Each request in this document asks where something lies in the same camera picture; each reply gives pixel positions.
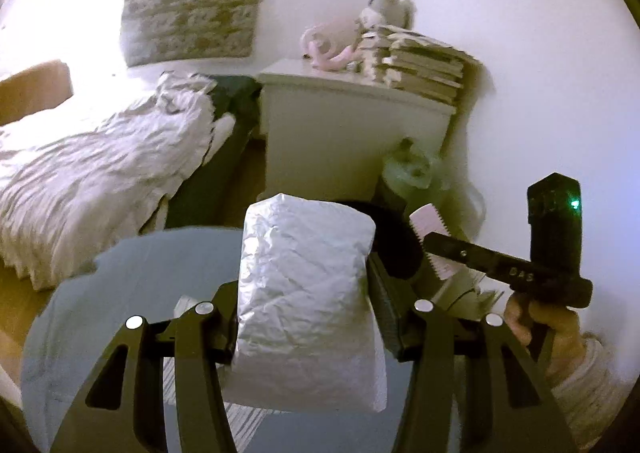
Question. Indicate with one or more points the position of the pink plush toy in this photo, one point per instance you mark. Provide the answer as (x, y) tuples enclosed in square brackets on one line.
[(327, 45)]

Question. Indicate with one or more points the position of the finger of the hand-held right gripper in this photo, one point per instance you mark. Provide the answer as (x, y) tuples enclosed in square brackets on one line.
[(470, 253)]

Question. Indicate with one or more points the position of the white grey plush toy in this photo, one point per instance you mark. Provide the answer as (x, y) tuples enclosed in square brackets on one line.
[(385, 8)]

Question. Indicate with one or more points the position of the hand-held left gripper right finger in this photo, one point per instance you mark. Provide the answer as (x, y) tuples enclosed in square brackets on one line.
[(381, 295)]

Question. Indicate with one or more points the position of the black round trash bin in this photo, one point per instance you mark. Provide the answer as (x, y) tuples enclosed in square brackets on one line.
[(395, 243)]

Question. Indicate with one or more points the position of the person's right hand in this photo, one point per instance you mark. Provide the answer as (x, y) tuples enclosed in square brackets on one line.
[(562, 333)]

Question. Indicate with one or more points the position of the dark green bed sheet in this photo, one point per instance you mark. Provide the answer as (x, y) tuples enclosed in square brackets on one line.
[(220, 173)]

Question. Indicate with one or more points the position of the brown wooden board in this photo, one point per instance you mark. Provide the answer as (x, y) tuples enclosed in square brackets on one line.
[(35, 90)]

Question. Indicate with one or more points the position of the white paper bag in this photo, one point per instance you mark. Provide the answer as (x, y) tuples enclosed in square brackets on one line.
[(300, 293)]

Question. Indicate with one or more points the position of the stack of books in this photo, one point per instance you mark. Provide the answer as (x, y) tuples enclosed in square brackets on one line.
[(425, 68)]

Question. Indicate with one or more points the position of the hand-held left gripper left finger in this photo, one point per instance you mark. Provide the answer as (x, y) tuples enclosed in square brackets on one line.
[(226, 315)]

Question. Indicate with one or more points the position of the pink white snack wrapper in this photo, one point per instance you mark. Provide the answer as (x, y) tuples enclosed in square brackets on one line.
[(430, 220)]

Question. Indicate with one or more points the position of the white nightstand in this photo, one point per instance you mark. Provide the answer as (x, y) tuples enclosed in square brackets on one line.
[(340, 133)]

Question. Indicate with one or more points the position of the person's right forearm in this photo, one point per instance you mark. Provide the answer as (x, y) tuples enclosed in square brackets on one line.
[(595, 393)]

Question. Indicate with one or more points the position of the white crumpled quilt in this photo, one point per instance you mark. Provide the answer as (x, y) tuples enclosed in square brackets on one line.
[(85, 168)]

